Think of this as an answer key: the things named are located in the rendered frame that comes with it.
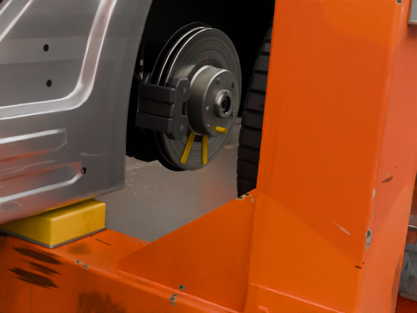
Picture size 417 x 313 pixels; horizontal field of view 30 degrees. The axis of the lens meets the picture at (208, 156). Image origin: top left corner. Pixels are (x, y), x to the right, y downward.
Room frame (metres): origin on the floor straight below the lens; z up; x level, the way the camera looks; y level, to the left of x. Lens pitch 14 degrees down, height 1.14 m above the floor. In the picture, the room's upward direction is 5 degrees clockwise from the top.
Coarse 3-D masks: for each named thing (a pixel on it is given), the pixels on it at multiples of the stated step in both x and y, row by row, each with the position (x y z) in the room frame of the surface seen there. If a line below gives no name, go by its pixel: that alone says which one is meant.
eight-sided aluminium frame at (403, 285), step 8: (416, 176) 1.19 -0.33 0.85; (416, 184) 1.18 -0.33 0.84; (416, 192) 1.18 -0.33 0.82; (416, 200) 1.18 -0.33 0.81; (416, 208) 1.18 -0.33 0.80; (416, 216) 1.18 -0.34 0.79; (408, 224) 1.19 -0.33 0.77; (416, 224) 1.18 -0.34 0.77; (408, 232) 1.18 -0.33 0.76; (416, 232) 1.18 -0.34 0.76; (408, 240) 1.18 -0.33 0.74; (416, 240) 1.18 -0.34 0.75; (408, 248) 1.20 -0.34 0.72; (416, 248) 1.18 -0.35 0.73; (408, 256) 1.29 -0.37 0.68; (416, 256) 1.20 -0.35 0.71; (408, 264) 1.30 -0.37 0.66; (416, 264) 1.22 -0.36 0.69; (408, 272) 1.31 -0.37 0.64; (416, 272) 1.24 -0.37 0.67; (400, 280) 1.29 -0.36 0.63; (408, 280) 1.32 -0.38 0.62; (416, 280) 1.26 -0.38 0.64; (400, 288) 1.32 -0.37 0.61; (408, 288) 1.32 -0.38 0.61; (416, 288) 1.31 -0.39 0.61; (408, 296) 1.33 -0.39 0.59; (416, 296) 1.31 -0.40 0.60
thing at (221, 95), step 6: (222, 90) 1.68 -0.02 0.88; (216, 96) 1.67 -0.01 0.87; (222, 96) 1.67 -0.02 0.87; (228, 96) 1.69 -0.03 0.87; (216, 102) 1.66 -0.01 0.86; (222, 102) 1.68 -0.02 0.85; (228, 102) 1.71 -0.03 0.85; (216, 108) 1.66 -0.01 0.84; (222, 108) 1.68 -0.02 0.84; (228, 108) 1.70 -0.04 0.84; (216, 114) 1.67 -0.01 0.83; (222, 114) 1.68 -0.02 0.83; (228, 114) 1.70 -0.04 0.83
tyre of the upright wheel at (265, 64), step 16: (256, 64) 1.32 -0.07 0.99; (256, 80) 1.30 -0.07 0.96; (256, 96) 1.29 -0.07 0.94; (256, 112) 1.29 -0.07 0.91; (240, 128) 1.30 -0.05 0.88; (256, 128) 1.28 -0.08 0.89; (240, 144) 1.29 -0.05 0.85; (256, 144) 1.27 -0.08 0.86; (240, 160) 1.29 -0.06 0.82; (256, 160) 1.27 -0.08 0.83; (240, 176) 1.29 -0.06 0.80; (256, 176) 1.27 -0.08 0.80; (240, 192) 1.30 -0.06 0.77
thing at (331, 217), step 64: (320, 0) 0.94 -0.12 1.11; (384, 0) 0.89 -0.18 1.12; (320, 64) 0.93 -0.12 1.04; (384, 64) 0.89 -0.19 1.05; (320, 128) 0.93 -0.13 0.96; (384, 128) 0.89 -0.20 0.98; (256, 192) 0.97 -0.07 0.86; (320, 192) 0.92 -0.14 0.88; (384, 192) 0.92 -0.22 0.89; (256, 256) 0.96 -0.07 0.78; (320, 256) 0.92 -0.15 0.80; (384, 256) 0.95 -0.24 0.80
